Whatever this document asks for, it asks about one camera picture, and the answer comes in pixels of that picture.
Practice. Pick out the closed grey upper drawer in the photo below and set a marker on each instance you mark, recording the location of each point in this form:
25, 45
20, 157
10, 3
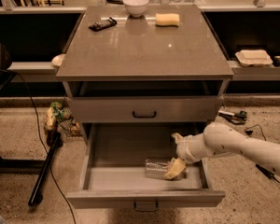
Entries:
144, 109

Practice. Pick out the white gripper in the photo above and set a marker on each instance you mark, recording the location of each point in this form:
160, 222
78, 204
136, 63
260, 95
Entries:
186, 150

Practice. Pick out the clear plastic water bottle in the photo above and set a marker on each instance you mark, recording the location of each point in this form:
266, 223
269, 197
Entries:
156, 167

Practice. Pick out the yellow sponge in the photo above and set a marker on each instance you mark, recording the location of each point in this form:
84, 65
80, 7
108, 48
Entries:
170, 19

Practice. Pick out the wire basket with toys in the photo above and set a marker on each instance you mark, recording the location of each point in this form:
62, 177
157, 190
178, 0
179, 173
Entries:
60, 116

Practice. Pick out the black remote control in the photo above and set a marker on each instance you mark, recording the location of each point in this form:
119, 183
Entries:
103, 24

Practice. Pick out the black metal pole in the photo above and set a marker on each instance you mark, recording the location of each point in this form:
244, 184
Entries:
36, 197

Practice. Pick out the black power adapter with cable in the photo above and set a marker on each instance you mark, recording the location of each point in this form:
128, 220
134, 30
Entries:
268, 174

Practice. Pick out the white bowl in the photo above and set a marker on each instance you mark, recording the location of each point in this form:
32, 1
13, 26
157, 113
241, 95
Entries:
136, 8

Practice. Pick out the yellow black tape measure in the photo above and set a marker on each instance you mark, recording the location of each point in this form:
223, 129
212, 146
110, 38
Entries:
276, 61

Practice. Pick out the open grey bottom drawer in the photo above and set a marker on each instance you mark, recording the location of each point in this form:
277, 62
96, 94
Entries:
114, 175

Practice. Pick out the grey drawer cabinet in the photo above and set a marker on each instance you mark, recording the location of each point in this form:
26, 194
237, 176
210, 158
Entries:
137, 58

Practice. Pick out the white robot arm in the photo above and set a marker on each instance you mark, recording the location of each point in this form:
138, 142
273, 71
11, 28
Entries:
218, 139

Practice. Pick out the white plate behind cabinet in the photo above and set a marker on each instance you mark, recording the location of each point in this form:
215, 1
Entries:
58, 60

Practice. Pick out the white foam food container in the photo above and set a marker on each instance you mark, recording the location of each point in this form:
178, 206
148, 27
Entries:
253, 57

